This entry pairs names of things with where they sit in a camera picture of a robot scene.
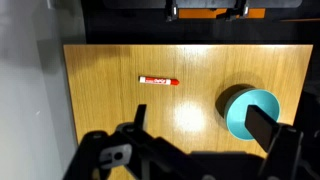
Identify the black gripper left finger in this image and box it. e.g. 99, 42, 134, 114
63, 104, 214, 180

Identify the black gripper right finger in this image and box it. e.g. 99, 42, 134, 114
244, 104, 320, 180

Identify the teal plastic bowl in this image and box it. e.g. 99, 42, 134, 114
223, 88, 281, 141

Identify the red marker pen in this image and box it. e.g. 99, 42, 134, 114
138, 76, 180, 87

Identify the black clamp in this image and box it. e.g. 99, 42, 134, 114
165, 0, 178, 23
215, 0, 250, 22

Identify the grey shelf board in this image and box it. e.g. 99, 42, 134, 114
102, 0, 303, 10

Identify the orange panel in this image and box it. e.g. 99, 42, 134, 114
178, 8, 267, 20

